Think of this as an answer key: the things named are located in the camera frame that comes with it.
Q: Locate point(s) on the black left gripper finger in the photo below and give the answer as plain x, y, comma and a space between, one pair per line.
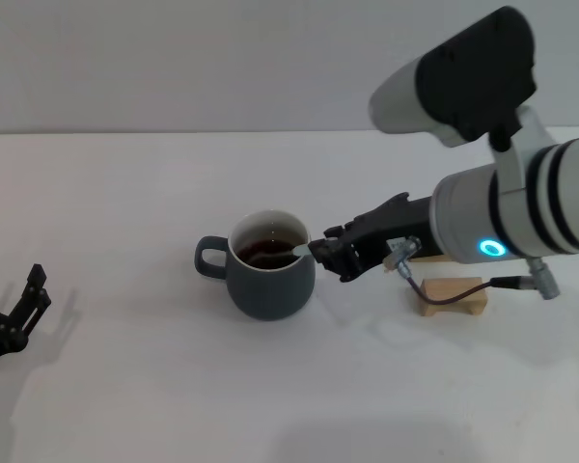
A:
31, 304

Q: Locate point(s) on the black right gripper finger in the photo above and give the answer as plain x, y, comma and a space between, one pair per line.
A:
342, 233
340, 258

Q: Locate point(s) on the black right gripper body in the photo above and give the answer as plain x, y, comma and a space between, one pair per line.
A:
395, 219

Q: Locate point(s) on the dark grey ceramic mug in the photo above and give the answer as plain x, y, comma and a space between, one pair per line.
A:
270, 294

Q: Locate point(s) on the dark coffee liquid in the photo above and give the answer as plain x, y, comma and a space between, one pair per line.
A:
258, 251

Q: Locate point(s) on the light wooden notched block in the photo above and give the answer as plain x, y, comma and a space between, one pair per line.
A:
444, 289

